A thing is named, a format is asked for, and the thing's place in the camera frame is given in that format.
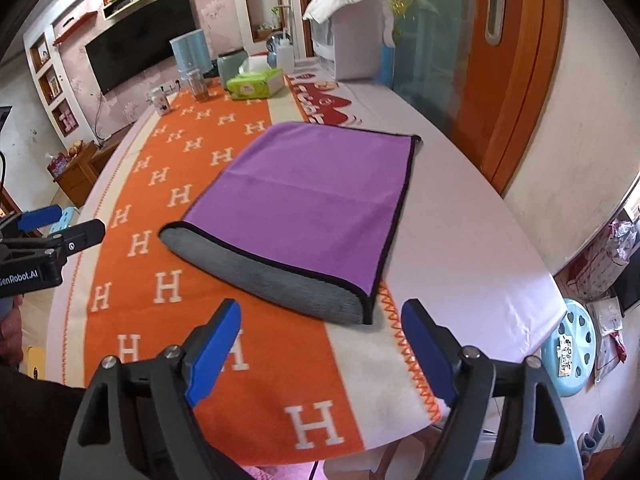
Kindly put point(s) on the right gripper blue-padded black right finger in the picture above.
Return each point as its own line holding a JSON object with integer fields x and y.
{"x": 534, "y": 439}

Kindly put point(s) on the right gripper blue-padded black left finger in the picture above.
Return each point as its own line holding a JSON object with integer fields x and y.
{"x": 136, "y": 420}

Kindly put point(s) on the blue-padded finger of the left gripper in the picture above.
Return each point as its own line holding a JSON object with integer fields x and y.
{"x": 31, "y": 221}

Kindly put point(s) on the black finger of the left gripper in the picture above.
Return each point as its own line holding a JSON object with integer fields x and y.
{"x": 76, "y": 239}

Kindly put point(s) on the purple and grey towel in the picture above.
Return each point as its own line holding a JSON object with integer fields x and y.
{"x": 303, "y": 218}

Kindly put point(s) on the person's left hand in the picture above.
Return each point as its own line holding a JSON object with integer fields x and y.
{"x": 11, "y": 347}

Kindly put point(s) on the wooden TV cabinet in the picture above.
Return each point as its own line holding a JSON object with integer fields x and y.
{"x": 80, "y": 175}

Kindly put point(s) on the light blue plastic stool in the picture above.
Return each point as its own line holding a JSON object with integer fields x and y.
{"x": 570, "y": 351}

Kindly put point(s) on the yellow plastic stool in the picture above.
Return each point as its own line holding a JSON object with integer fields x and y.
{"x": 35, "y": 362}

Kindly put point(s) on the orange H-pattern blanket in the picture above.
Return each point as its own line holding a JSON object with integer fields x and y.
{"x": 293, "y": 389}

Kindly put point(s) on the white cartoon-print tablecloth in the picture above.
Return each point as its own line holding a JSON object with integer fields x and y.
{"x": 458, "y": 249}

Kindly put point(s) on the glass jar with brown liquid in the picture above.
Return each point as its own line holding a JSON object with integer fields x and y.
{"x": 197, "y": 85}

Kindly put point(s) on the blue water dispenser bottle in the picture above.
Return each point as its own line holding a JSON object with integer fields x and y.
{"x": 191, "y": 53}

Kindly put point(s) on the green tissue pack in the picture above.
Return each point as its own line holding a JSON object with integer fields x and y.
{"x": 256, "y": 85}

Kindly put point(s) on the white plastic squeeze bottle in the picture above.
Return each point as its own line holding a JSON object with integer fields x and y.
{"x": 285, "y": 56}

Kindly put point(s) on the orange wooden sliding door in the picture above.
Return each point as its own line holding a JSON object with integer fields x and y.
{"x": 505, "y": 87}

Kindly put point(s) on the white appliance with cloth cover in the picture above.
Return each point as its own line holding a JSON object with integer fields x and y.
{"x": 348, "y": 36}

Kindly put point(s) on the black wall television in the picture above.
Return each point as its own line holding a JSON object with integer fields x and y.
{"x": 138, "y": 42}

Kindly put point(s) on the white wall shelf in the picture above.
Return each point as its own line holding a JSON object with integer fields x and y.
{"x": 116, "y": 7}

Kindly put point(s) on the silver door handle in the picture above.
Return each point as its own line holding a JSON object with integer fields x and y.
{"x": 494, "y": 21}

